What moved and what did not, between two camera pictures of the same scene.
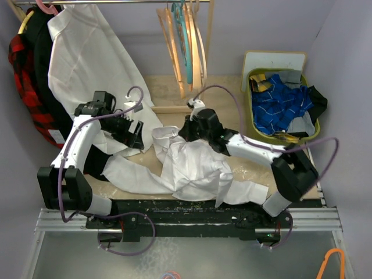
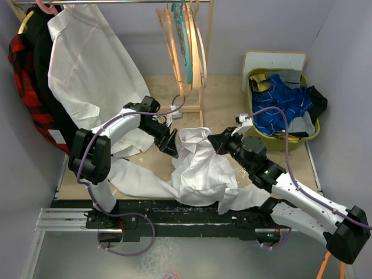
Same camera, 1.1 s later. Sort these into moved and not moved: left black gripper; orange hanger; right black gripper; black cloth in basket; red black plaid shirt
Moved: left black gripper; right black gripper
Not moved: red black plaid shirt; orange hanger; black cloth in basket
